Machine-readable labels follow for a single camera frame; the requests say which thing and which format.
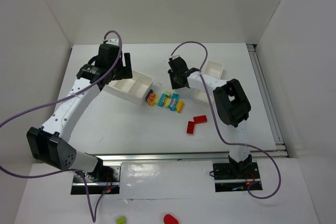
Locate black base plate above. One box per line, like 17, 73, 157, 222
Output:
209, 162, 263, 193
70, 163, 121, 195

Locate right white divided container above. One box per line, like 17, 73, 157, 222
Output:
194, 60, 224, 104

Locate left white divided container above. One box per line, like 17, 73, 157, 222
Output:
103, 70, 153, 105

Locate red round piece foreground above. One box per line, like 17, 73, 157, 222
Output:
163, 214, 179, 224

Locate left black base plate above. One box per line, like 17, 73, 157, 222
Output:
70, 163, 121, 195

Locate orange sun round lego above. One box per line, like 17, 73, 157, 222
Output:
147, 93, 158, 106

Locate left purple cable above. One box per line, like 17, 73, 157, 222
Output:
0, 30, 123, 224

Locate aluminium rail right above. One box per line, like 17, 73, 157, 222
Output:
246, 44, 289, 158

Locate teal and green lego stack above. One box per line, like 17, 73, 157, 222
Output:
157, 91, 172, 109

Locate red lego brick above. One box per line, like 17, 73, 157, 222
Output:
193, 115, 207, 124
186, 121, 195, 135

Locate aluminium rail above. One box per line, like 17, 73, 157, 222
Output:
94, 152, 229, 165
246, 44, 289, 158

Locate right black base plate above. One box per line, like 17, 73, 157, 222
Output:
209, 162, 263, 193

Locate aluminium rail front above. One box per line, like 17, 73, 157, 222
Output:
94, 152, 229, 165

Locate green lego on foreground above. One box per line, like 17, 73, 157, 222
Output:
115, 216, 127, 224

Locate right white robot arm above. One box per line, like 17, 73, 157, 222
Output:
168, 56, 252, 175

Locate purple lego piece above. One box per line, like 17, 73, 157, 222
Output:
146, 89, 155, 103

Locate teal flower lego brick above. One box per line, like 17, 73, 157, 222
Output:
169, 93, 179, 111

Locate white divided container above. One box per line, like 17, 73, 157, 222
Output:
194, 60, 224, 104
103, 70, 153, 105

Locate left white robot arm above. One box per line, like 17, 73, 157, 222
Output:
26, 40, 132, 180

